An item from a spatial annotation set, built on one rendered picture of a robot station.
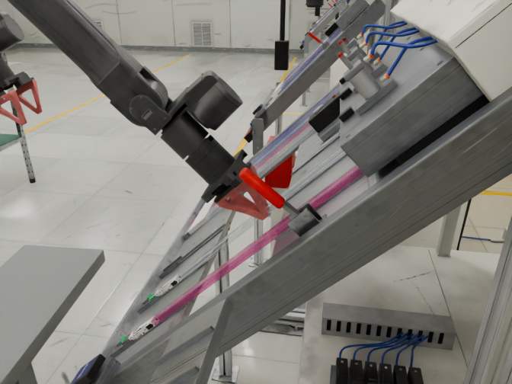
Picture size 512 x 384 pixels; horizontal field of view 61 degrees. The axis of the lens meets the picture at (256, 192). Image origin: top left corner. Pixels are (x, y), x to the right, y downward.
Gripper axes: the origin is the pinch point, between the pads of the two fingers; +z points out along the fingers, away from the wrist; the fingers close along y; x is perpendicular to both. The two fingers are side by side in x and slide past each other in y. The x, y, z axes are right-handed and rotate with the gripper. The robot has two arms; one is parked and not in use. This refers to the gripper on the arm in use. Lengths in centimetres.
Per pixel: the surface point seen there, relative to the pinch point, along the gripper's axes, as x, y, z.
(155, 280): 32.8, 8.2, -0.9
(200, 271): 15.0, -2.6, 0.4
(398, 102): -27.1, -16.9, -4.7
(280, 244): -5.5, -14.3, 0.8
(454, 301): -5, 26, 53
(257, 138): 35, 120, 5
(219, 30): 197, 861, -121
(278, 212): 37, 83, 27
